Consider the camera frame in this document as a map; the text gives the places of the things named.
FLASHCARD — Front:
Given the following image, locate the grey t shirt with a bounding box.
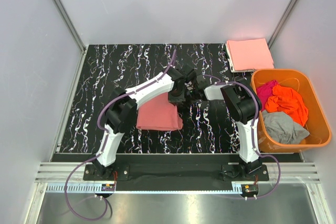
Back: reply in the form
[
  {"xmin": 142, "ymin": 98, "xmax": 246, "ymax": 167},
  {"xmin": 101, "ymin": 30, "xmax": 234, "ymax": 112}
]
[{"xmin": 262, "ymin": 110, "xmax": 310, "ymax": 144}]

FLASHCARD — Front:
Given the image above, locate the salmon red t shirt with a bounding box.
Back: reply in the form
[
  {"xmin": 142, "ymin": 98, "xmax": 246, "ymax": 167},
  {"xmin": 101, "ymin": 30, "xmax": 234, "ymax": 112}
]
[{"xmin": 136, "ymin": 93, "xmax": 183, "ymax": 131}]

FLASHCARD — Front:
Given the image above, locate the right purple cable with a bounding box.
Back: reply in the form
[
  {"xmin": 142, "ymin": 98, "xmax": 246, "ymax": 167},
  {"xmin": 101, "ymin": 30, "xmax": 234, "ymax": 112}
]
[{"xmin": 204, "ymin": 74, "xmax": 281, "ymax": 200}]

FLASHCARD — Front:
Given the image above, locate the orange plastic basket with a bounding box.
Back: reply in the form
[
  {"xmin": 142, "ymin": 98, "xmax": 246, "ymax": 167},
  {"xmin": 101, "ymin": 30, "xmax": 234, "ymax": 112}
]
[{"xmin": 251, "ymin": 69, "xmax": 332, "ymax": 153}]

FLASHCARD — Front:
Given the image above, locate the folded light pink t shirt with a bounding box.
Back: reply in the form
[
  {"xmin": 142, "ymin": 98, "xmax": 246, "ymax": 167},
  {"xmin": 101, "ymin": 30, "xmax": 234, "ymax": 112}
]
[{"xmin": 225, "ymin": 38, "xmax": 274, "ymax": 71}]

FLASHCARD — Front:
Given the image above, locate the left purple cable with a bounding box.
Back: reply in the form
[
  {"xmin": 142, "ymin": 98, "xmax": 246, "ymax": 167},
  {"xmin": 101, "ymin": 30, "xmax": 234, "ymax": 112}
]
[{"xmin": 64, "ymin": 49, "xmax": 178, "ymax": 221}]

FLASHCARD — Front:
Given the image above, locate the purple cable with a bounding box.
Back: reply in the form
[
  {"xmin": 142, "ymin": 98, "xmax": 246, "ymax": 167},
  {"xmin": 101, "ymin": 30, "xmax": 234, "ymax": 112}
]
[
  {"xmin": 64, "ymin": 49, "xmax": 178, "ymax": 221},
  {"xmin": 204, "ymin": 74, "xmax": 281, "ymax": 200}
]

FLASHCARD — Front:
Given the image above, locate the magenta t shirt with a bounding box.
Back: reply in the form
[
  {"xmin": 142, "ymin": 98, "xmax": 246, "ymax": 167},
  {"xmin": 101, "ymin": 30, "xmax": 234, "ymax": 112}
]
[{"xmin": 257, "ymin": 80, "xmax": 278, "ymax": 111}]

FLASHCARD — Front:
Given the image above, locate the orange t shirt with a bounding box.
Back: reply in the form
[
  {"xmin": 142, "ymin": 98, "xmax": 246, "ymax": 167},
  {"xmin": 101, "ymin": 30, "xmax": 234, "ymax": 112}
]
[{"xmin": 265, "ymin": 84, "xmax": 309, "ymax": 126}]

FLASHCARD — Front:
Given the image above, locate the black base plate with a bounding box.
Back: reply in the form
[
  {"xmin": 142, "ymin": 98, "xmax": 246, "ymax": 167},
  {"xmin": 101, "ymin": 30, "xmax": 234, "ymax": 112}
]
[{"xmin": 83, "ymin": 154, "xmax": 269, "ymax": 182}]

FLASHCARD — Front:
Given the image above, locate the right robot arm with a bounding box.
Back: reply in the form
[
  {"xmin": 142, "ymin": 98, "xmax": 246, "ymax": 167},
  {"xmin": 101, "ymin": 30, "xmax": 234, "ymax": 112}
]
[{"xmin": 185, "ymin": 76, "xmax": 262, "ymax": 181}]

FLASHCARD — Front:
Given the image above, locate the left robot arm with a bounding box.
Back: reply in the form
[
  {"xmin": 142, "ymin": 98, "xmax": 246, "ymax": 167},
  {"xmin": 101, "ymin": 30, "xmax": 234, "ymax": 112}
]
[{"xmin": 92, "ymin": 66, "xmax": 196, "ymax": 177}]

